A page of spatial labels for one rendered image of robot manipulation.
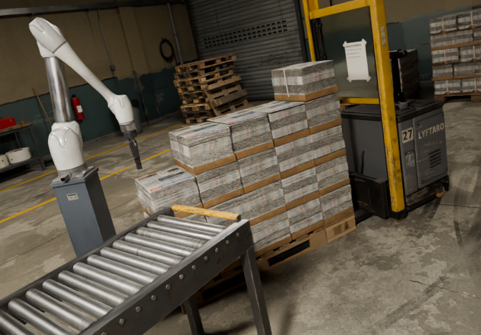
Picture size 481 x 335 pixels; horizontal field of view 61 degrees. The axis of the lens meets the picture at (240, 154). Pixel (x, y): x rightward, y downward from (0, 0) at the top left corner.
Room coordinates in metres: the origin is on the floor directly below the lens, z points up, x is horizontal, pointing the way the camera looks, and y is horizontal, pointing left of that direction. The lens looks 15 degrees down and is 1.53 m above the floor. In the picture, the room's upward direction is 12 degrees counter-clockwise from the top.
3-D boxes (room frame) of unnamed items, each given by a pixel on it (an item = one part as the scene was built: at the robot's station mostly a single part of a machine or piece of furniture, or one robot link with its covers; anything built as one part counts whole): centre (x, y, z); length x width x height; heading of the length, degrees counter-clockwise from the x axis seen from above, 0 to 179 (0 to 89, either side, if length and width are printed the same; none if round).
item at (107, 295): (1.36, 0.63, 0.77); 0.47 x 0.05 x 0.05; 48
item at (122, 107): (2.41, 0.61, 1.30); 0.13 x 0.11 x 0.16; 16
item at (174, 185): (2.64, 0.11, 0.42); 1.17 x 0.39 x 0.83; 116
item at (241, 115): (2.71, -0.02, 1.06); 0.37 x 0.29 x 0.01; 24
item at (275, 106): (2.81, -0.28, 1.06); 0.37 x 0.28 x 0.01; 25
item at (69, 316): (1.26, 0.72, 0.77); 0.47 x 0.05 x 0.05; 48
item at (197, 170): (2.46, 0.19, 0.86); 0.29 x 0.16 x 0.04; 114
